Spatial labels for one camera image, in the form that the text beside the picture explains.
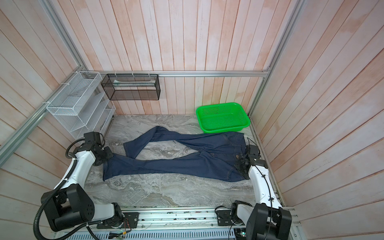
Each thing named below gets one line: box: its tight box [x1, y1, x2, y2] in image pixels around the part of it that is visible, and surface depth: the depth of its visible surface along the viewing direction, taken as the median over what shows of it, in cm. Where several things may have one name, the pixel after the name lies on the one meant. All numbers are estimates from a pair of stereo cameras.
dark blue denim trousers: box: [103, 126, 245, 182], surface depth 99 cm
